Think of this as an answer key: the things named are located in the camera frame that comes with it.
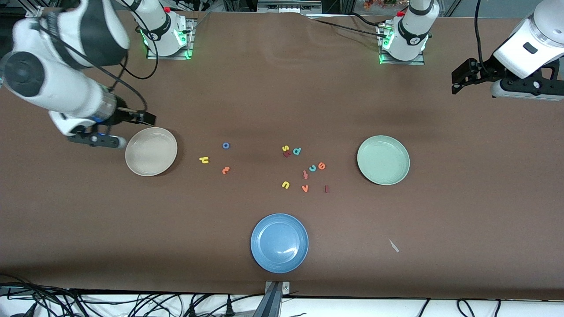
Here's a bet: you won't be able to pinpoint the silver metal frame piece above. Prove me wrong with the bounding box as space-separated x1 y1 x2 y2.
257 0 322 14

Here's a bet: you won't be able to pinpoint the beige round plate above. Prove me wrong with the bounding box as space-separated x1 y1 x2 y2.
125 127 178 177

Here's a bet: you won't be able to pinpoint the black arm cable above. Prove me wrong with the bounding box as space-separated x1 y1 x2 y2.
40 0 159 115
474 0 498 80

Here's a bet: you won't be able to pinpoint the orange dried flowers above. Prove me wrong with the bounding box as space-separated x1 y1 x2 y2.
362 0 408 10

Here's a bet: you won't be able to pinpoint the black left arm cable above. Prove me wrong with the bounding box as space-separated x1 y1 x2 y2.
474 0 498 80

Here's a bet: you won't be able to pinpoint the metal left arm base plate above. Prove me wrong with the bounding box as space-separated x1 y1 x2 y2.
376 23 426 66

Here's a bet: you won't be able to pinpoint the silver camera mount bracket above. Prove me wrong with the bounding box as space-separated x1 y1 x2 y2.
264 281 290 295

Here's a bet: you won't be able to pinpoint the blue round plate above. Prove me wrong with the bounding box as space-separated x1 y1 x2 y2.
250 214 309 274

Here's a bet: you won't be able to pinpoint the brown table cover sheet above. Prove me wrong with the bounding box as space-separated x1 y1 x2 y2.
0 8 564 301

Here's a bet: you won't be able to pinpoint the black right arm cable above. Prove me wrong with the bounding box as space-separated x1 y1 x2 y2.
40 0 159 115

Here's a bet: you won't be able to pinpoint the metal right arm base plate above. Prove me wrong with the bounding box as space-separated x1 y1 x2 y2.
146 18 197 60

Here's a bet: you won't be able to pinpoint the pale green round plate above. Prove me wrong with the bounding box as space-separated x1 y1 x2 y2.
357 135 411 186

